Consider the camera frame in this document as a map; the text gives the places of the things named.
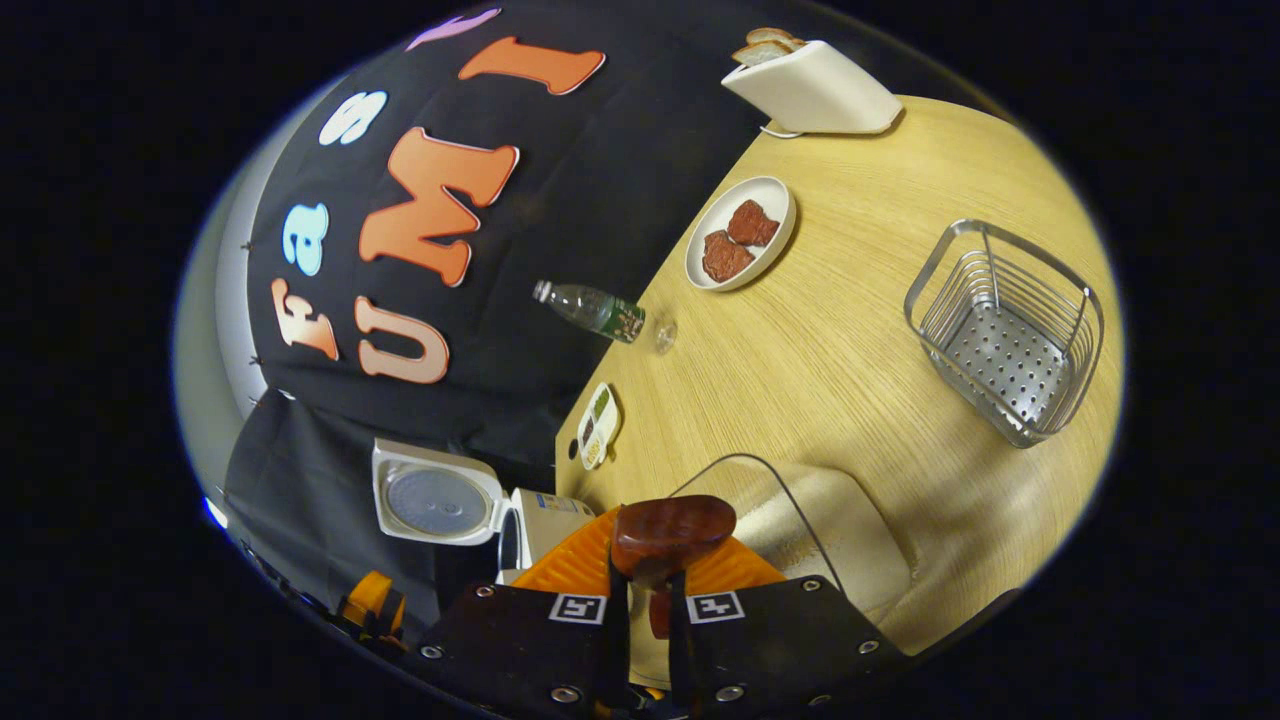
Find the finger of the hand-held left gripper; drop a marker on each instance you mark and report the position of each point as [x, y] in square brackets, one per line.
[372, 600]

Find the white rice cooker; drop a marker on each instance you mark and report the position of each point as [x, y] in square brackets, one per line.
[440, 500]

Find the round white plate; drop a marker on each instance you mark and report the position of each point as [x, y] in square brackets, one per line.
[775, 200]

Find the dark wooden spoon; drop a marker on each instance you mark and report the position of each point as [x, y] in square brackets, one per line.
[670, 530]

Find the black backdrop cloth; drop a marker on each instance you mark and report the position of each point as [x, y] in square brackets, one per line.
[580, 200]

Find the divided white grain dish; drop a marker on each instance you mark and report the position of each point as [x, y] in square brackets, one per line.
[598, 428]

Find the toast bread slice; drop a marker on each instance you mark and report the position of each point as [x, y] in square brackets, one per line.
[775, 37]
[760, 53]

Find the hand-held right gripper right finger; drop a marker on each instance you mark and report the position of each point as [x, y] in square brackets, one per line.
[780, 640]

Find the clear plastic water bottle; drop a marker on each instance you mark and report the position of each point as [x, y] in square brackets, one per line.
[595, 310]

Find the clear plastic rice box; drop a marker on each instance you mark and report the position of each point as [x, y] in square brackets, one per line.
[890, 590]

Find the red meat piece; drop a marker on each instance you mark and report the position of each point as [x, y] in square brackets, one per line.
[752, 224]
[726, 257]

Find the white toaster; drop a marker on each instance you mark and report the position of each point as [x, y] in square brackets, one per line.
[810, 95]

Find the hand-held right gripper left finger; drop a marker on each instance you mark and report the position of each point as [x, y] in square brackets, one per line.
[520, 640]

